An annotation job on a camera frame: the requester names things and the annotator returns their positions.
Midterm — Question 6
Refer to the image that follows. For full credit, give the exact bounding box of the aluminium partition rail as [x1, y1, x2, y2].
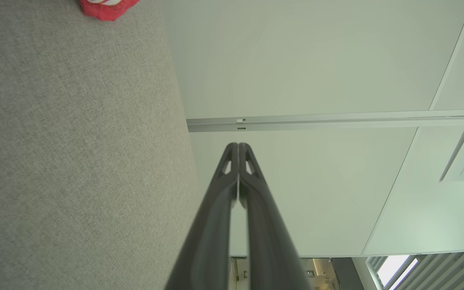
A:
[186, 110, 464, 133]

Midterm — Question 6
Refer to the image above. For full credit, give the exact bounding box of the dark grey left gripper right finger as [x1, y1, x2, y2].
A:
[239, 143, 313, 290]

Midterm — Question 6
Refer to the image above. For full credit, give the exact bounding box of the bright window pane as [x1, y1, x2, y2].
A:
[377, 255, 418, 290]

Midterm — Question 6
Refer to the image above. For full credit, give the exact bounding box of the red and white jersey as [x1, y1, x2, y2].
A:
[80, 0, 140, 21]

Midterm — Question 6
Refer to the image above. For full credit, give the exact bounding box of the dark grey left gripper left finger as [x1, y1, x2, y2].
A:
[164, 143, 239, 290]

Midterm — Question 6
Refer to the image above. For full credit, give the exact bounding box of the grey fabric sofa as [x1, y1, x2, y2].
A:
[0, 0, 200, 290]

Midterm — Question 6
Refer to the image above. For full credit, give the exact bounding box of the grey slatted blind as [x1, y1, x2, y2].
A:
[366, 236, 464, 290]

